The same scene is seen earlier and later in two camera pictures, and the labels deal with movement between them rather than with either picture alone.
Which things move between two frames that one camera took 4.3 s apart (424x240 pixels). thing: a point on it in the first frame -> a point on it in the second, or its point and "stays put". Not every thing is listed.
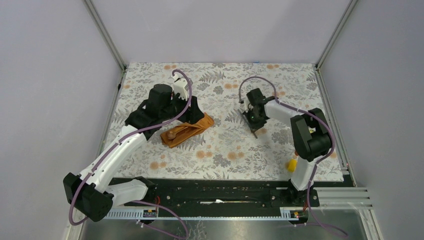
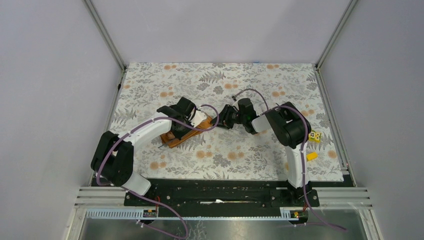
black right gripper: [255, 126] -> [223, 119]
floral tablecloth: [227, 149] stays put
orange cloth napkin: [193, 129] stays put
